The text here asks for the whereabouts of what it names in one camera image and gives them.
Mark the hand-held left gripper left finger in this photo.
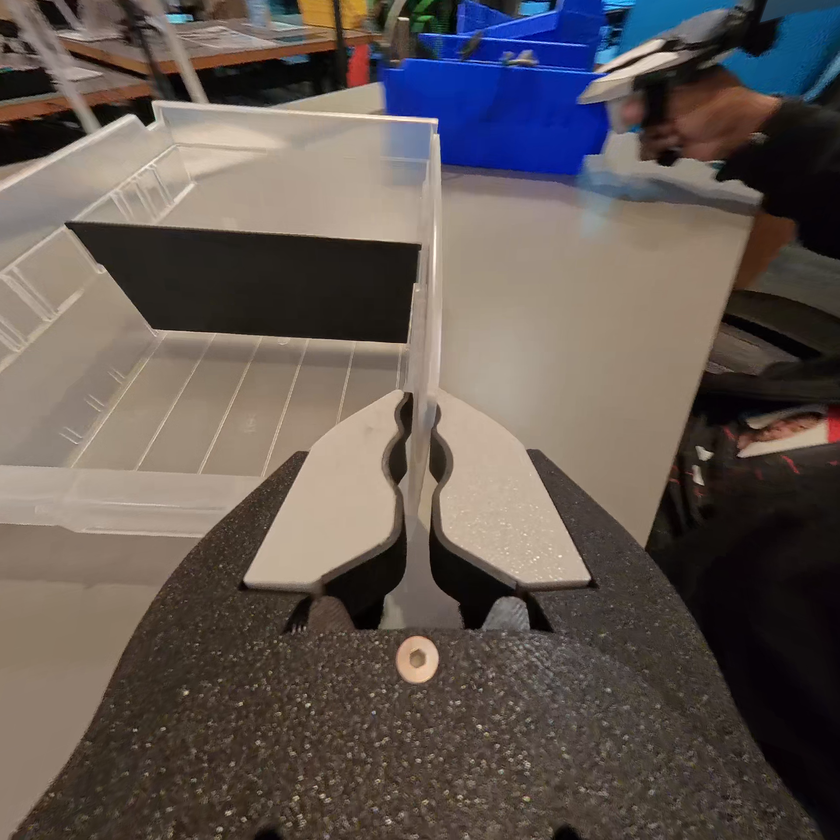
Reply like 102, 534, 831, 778
243, 388, 413, 618

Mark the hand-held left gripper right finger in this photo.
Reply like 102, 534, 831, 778
428, 390, 595, 618

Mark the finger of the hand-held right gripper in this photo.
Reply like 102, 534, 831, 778
592, 37, 672, 76
576, 54, 685, 106

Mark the blue plastic bin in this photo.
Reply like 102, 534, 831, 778
420, 0, 605, 70
382, 56, 608, 177

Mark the clear plastic bin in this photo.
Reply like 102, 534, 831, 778
0, 100, 442, 536

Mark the person's right forearm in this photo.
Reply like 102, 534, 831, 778
715, 95, 840, 240

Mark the grey desk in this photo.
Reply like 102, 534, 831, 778
0, 82, 756, 840

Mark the person's right hand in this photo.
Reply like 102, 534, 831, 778
668, 64, 783, 164

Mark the blue partition panel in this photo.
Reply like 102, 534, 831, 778
617, 0, 840, 99

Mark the black bin divider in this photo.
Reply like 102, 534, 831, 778
66, 222, 421, 343

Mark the black red bag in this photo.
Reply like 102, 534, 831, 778
669, 403, 840, 526

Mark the person's black jacket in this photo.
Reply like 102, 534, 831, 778
646, 367, 840, 840

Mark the yellow bin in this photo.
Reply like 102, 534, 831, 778
295, 0, 368, 30

